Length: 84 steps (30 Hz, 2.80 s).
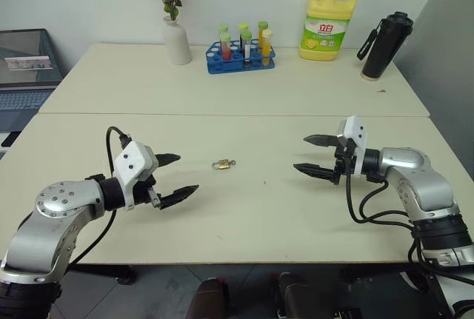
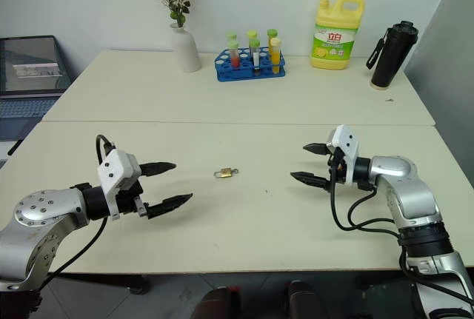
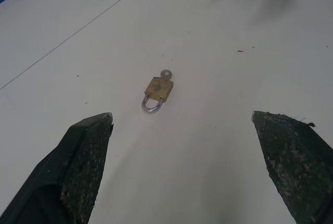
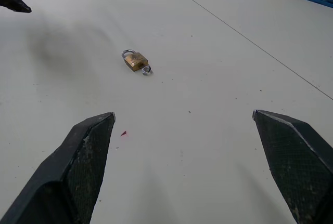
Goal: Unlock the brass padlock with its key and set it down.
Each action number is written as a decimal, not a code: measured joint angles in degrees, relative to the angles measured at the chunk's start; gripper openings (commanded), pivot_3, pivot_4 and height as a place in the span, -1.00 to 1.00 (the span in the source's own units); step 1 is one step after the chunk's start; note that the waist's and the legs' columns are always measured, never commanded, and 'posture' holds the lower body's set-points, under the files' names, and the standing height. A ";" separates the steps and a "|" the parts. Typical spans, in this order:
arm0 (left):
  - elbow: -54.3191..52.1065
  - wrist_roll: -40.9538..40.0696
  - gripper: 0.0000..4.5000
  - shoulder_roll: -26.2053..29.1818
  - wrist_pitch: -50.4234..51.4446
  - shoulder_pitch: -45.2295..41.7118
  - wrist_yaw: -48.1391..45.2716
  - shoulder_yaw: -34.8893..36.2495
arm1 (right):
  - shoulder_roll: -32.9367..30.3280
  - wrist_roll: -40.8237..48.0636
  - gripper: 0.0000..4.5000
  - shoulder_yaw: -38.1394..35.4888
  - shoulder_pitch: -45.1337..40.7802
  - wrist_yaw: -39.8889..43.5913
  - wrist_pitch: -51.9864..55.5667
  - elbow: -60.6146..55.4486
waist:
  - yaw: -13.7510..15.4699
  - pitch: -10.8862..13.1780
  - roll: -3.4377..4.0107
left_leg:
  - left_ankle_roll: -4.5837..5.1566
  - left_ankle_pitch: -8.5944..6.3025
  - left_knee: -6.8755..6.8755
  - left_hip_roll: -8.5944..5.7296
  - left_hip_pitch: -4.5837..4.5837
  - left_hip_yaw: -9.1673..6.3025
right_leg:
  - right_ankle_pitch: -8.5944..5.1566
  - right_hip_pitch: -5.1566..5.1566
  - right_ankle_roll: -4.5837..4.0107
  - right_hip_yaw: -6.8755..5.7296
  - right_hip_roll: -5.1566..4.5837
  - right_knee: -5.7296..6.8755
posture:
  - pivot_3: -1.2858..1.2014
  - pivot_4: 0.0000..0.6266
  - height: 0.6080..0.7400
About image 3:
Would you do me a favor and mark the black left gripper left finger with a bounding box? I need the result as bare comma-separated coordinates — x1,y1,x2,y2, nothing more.
0,112,114,224

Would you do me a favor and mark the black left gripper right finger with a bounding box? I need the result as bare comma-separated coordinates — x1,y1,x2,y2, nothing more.
251,110,333,224

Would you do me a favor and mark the small silver key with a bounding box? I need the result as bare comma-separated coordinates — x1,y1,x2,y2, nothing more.
160,69,173,82

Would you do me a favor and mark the brass padlock with steel shackle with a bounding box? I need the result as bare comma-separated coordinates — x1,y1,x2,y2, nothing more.
141,76,174,114

